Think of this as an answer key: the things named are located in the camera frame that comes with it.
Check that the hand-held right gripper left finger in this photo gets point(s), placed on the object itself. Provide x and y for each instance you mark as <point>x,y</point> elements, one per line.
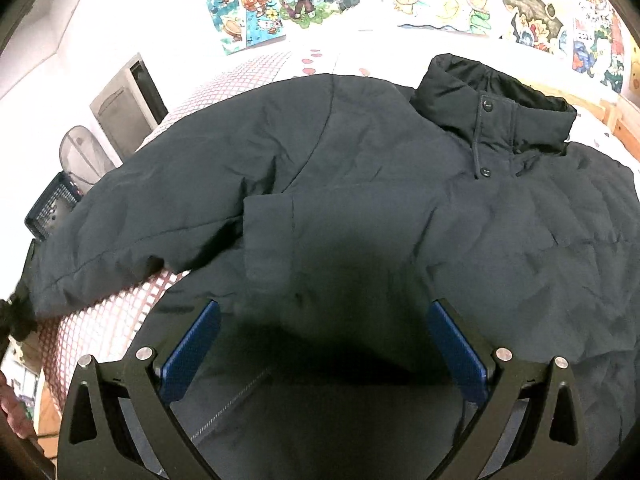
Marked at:
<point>192,352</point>

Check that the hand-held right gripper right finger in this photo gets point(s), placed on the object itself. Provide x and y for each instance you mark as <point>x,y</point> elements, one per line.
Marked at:
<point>460,355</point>

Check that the dark padded jacket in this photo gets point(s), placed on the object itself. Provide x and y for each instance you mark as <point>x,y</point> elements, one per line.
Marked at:
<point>375,185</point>

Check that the pink checked bed quilt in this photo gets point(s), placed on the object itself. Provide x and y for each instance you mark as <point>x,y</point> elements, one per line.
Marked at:
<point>100,320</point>

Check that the cluttered storage shelf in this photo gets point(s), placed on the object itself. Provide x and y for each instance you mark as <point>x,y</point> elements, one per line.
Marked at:
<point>17,310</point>

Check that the black plastic basket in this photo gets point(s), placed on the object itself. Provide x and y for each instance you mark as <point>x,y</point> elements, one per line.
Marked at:
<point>50,205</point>

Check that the grey standing fan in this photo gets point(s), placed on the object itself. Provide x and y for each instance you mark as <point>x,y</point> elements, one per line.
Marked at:
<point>82,155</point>

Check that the grey metal panel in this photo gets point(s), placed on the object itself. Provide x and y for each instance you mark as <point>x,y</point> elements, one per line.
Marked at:
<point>120,115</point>

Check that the colourful town drawing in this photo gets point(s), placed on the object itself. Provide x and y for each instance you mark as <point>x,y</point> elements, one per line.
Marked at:
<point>597,45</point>

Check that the orange-dress girl drawing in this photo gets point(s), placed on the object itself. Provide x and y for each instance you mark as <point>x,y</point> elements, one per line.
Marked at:
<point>240,5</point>

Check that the wooden bed frame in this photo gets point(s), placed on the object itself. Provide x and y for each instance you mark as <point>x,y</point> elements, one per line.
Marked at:
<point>625,120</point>

